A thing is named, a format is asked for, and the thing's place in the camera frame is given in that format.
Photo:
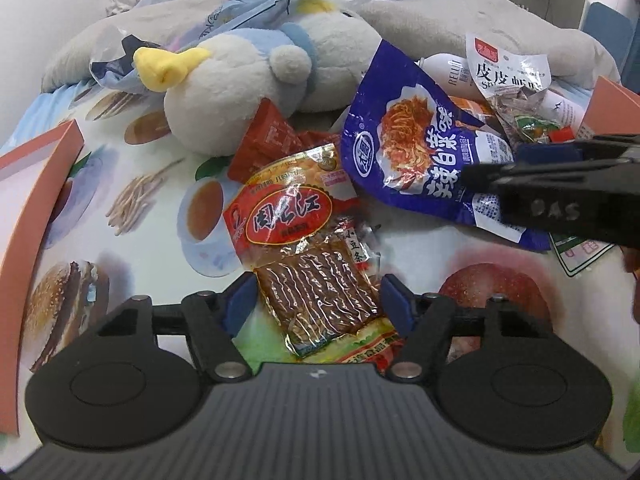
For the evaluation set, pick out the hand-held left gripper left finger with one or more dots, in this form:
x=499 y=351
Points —
x=242 y=302

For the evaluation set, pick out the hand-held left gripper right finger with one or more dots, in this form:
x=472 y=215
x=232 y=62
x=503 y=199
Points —
x=397 y=305

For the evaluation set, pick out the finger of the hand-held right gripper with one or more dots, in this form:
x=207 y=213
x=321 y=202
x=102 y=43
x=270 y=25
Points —
x=525 y=195
x=550 y=152

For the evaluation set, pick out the clear orange packet green label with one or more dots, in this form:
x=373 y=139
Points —
x=532 y=127

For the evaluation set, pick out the orange cardboard box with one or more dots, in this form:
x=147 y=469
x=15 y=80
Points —
x=35 y=220
x=607 y=105

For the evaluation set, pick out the red label dried tofu packet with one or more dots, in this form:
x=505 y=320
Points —
x=290 y=215

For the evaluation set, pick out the blue noodle snack bag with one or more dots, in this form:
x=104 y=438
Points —
x=415 y=130

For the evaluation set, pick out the red foil snack packet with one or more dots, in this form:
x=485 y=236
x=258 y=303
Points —
x=267 y=135

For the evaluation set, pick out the white barcode packet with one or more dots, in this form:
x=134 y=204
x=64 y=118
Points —
x=565 y=110

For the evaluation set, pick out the yellow green packet red band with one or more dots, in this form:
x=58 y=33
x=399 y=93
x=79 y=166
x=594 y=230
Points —
x=370 y=345

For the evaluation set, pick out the white packet green border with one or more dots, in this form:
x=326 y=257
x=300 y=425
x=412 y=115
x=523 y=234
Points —
x=575 y=260

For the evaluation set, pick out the white dried shrimp packet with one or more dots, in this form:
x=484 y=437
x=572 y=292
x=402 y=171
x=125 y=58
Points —
x=505 y=65

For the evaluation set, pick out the fruit print tablecloth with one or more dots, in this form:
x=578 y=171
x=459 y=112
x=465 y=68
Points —
x=150 y=260

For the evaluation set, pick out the white plastic bottle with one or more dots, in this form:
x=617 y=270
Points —
x=447 y=72

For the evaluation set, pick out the blue chair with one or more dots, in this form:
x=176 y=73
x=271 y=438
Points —
x=607 y=30

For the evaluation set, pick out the grey plush cushion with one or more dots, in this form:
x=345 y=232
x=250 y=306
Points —
x=450 y=15

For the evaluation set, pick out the white blue plush duck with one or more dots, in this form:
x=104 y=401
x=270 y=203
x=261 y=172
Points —
x=235 y=95

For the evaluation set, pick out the light blue plastic bag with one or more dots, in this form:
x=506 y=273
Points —
x=230 y=15

